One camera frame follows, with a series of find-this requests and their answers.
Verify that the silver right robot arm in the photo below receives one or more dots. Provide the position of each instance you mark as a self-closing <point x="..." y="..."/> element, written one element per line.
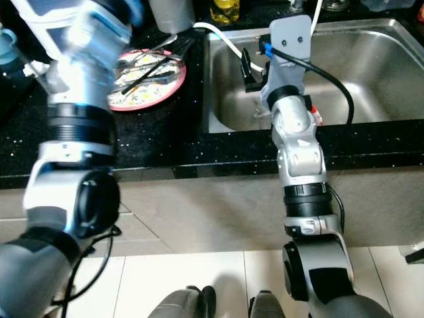
<point x="301" y="159"/>

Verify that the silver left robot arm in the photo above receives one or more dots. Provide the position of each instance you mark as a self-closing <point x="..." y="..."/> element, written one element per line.
<point x="79" y="165"/>

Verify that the yellow dish soap bottle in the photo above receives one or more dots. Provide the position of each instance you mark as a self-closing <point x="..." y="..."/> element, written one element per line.
<point x="224" y="10"/>

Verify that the metal spoon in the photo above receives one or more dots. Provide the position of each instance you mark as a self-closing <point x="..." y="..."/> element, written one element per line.
<point x="169" y="43"/>

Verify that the grey cylinder red label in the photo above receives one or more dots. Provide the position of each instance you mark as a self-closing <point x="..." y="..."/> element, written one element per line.
<point x="169" y="14"/>

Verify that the pink floral plate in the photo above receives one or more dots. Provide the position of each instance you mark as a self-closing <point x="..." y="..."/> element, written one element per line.
<point x="159" y="93"/>

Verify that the black chopstick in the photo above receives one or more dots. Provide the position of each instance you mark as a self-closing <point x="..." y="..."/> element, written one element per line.
<point x="152" y="74"/>

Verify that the stainless steel sink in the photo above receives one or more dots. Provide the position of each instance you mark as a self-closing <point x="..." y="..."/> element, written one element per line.
<point x="384" y="59"/>

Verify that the teal cup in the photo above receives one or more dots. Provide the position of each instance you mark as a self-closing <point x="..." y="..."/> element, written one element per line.
<point x="6" y="50"/>

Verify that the crumpled white tissue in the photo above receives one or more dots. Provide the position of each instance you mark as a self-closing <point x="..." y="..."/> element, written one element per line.
<point x="33" y="69"/>

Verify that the white tiered plastic container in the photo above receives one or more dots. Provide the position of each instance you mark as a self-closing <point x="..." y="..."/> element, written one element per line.
<point x="40" y="16"/>

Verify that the grey right robot foot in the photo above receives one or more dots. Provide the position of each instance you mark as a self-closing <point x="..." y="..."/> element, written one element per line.
<point x="268" y="306"/>

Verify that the grey robot foot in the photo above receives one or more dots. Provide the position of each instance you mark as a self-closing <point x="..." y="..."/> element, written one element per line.
<point x="268" y="306"/>
<point x="182" y="303"/>

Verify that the grey left robot foot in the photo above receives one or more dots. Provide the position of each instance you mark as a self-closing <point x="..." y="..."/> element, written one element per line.
<point x="182" y="303"/>

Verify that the black side unit white trim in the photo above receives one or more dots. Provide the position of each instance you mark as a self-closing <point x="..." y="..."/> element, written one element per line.
<point x="416" y="255"/>

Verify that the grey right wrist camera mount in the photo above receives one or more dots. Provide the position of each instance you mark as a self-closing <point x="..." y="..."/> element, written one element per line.
<point x="288" y="50"/>

